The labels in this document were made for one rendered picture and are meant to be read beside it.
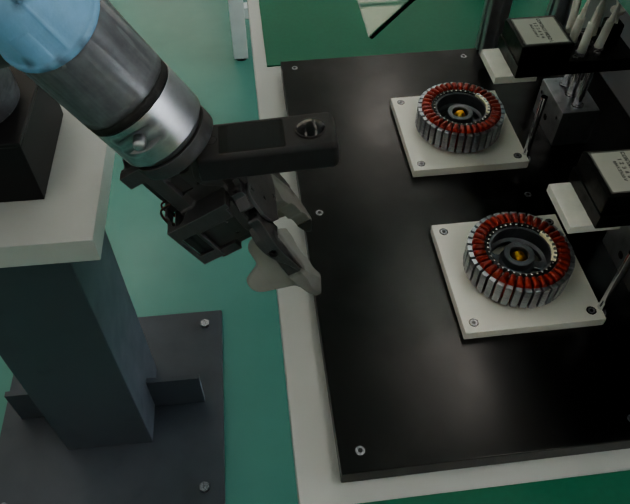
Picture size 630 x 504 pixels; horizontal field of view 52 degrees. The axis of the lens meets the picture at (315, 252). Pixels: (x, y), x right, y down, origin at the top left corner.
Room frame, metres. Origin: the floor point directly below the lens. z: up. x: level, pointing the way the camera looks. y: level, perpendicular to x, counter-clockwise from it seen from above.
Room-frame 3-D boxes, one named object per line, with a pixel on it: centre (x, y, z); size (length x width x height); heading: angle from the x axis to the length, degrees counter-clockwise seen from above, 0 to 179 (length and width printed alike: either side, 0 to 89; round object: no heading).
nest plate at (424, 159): (0.68, -0.19, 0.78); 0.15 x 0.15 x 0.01; 7
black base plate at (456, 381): (0.56, -0.22, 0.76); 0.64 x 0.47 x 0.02; 7
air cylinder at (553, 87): (0.70, -0.33, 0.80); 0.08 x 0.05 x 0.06; 7
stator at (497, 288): (0.44, -0.22, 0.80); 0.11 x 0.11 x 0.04
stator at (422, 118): (0.68, -0.19, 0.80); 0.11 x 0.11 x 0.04
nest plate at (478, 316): (0.44, -0.22, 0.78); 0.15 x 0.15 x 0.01; 7
